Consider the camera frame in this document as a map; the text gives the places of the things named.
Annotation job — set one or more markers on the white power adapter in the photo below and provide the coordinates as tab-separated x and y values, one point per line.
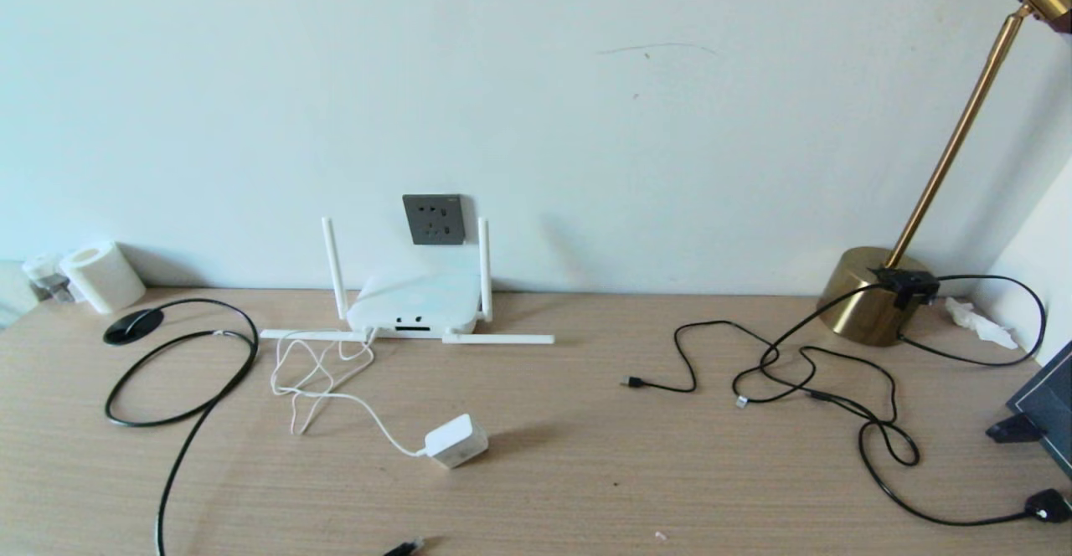
456	441

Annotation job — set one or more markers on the white wifi router with antennas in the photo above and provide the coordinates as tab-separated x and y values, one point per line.
414	305

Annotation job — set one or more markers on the brass desk lamp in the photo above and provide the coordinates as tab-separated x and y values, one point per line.
867	296

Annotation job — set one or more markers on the small black adapter box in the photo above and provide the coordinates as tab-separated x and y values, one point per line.
906	285

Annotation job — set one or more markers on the white toilet paper roll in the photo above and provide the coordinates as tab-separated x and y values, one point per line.
102	280

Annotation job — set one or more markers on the crumpled white tissue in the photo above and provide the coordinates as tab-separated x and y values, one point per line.
976	320

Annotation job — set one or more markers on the small clear plastic container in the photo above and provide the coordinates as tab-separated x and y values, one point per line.
46	278

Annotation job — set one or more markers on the dark framed board with stand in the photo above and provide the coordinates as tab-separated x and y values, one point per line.
1047	401

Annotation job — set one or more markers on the grey wall socket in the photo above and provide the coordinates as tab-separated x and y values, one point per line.
433	219

